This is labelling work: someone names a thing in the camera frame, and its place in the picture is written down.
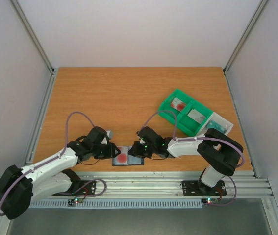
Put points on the dark blue card holder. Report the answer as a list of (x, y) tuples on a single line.
[(132, 160)]

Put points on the white translucent plastic bin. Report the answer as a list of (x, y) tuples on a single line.
[(219, 119)]

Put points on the green plastic bin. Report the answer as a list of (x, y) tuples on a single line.
[(165, 105)]

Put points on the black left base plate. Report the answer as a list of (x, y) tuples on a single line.
[(79, 189)]

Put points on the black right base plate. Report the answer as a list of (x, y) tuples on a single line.
[(192, 188)]

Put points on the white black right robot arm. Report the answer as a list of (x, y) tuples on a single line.
[(223, 154)]

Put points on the grey slotted cable duct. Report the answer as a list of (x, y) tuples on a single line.
[(93, 203)]

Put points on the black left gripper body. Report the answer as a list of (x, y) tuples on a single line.
[(101, 153)]

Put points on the aluminium frame rail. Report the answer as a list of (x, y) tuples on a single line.
[(243, 184)]

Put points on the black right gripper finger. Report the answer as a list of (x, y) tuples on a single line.
[(140, 150), (159, 153)]

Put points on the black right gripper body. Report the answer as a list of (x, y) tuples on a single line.
[(137, 150)]

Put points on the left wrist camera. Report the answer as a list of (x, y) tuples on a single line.
[(109, 134)]

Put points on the red circle card in holder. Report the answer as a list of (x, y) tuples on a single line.
[(122, 158)]

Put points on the white card with red circles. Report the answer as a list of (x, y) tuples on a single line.
[(180, 107), (175, 102)]

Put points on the teal card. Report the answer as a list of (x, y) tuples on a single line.
[(217, 126)]

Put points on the grey white card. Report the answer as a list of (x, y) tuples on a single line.
[(196, 116)]

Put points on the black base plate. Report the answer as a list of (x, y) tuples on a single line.
[(192, 188), (79, 189)]

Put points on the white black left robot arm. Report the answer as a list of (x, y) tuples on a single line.
[(20, 187)]

